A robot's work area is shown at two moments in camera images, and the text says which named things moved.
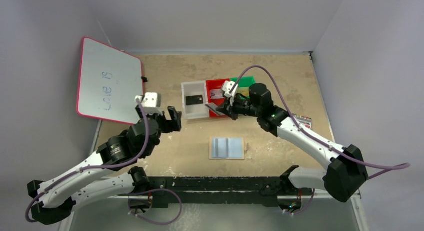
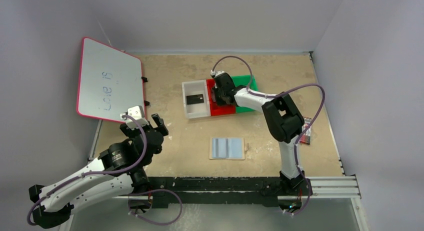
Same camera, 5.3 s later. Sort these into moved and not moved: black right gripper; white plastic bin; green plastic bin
Moved: black right gripper
Not moved: white plastic bin; green plastic bin
